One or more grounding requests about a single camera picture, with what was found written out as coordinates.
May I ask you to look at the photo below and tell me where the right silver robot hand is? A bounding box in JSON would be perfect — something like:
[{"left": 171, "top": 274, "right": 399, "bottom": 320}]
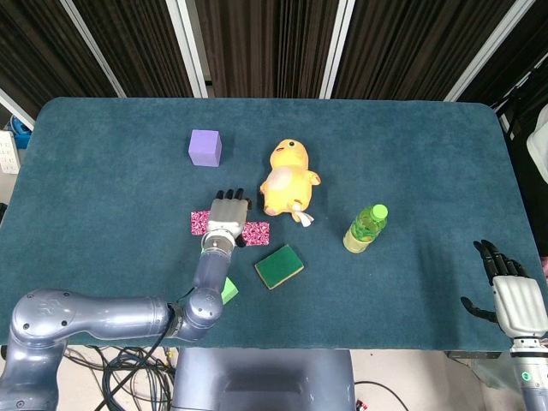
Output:
[{"left": 460, "top": 239, "right": 548, "bottom": 340}]

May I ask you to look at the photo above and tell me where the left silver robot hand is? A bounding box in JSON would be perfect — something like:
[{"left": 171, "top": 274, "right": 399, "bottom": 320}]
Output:
[{"left": 205, "top": 188, "right": 253, "bottom": 249}]

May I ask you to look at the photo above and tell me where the pink speckled block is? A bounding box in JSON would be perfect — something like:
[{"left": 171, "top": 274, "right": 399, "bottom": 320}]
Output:
[
  {"left": 241, "top": 220, "right": 271, "bottom": 247},
  {"left": 189, "top": 210, "right": 212, "bottom": 236}
]

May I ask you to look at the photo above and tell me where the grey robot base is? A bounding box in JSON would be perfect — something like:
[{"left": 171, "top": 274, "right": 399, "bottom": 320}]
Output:
[{"left": 170, "top": 348, "right": 357, "bottom": 411}]

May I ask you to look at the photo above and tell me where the yellow plush duck toy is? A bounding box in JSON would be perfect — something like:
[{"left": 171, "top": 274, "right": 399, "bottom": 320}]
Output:
[{"left": 260, "top": 138, "right": 322, "bottom": 229}]

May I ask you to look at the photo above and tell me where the purple foam cube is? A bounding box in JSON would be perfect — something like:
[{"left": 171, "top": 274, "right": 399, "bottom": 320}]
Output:
[{"left": 188, "top": 128, "right": 223, "bottom": 168}]

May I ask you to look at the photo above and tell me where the green and yellow sponge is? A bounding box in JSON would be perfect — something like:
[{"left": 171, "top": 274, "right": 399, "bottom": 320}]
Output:
[{"left": 253, "top": 243, "right": 307, "bottom": 291}]

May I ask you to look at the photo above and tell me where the green foam cube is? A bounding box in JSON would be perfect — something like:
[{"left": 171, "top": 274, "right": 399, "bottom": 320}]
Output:
[{"left": 220, "top": 276, "right": 240, "bottom": 307}]

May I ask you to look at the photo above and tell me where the green tea plastic bottle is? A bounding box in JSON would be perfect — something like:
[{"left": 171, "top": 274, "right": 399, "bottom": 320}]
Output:
[{"left": 342, "top": 203, "right": 390, "bottom": 255}]

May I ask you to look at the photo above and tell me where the white cloth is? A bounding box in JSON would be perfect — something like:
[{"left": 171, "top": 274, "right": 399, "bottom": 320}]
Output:
[{"left": 527, "top": 114, "right": 548, "bottom": 190}]

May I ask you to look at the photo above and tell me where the blue fabric table mat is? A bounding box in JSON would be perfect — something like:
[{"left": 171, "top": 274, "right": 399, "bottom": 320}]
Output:
[{"left": 0, "top": 96, "right": 542, "bottom": 350}]

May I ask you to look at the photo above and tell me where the dark brown curtain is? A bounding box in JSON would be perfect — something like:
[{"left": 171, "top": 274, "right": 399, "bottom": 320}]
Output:
[{"left": 0, "top": 0, "right": 548, "bottom": 116}]

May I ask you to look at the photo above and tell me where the blue plastic object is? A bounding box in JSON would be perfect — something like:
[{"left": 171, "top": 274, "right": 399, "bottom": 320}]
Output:
[{"left": 9, "top": 116, "right": 33, "bottom": 149}]

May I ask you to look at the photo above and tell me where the white labelled panel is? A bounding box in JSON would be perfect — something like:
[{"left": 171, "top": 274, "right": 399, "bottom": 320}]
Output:
[{"left": 0, "top": 129, "right": 21, "bottom": 175}]

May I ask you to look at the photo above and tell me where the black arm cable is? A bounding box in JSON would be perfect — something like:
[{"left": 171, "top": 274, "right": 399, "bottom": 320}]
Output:
[{"left": 145, "top": 290, "right": 194, "bottom": 356}]

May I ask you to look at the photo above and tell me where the white frame post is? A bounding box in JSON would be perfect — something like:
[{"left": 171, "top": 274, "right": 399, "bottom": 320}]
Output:
[
  {"left": 319, "top": 0, "right": 356, "bottom": 100},
  {"left": 164, "top": 0, "right": 210, "bottom": 98},
  {"left": 444, "top": 0, "right": 537, "bottom": 103},
  {"left": 59, "top": 0, "right": 128, "bottom": 98}
]

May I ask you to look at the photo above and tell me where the black floor cable bundle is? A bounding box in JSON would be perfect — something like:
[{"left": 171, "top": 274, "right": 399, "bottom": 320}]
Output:
[{"left": 63, "top": 344, "right": 177, "bottom": 411}]

